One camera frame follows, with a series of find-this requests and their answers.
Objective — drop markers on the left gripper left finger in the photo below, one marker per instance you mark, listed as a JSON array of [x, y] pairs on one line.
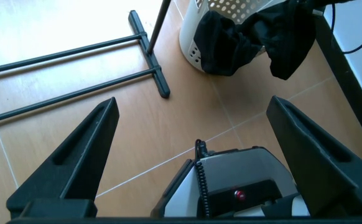
[[84, 155]]

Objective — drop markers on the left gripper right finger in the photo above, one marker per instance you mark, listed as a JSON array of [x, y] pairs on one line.
[[318, 174]]

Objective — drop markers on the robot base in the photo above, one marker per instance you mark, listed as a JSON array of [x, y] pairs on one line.
[[246, 168]]

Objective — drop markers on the black clothes rack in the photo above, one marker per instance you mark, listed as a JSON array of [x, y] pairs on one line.
[[150, 57]]

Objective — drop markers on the heap of clothes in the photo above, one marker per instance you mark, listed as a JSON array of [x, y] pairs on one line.
[[286, 40]]

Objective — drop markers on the white laundry basket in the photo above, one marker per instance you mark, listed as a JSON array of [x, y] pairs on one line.
[[188, 31]]

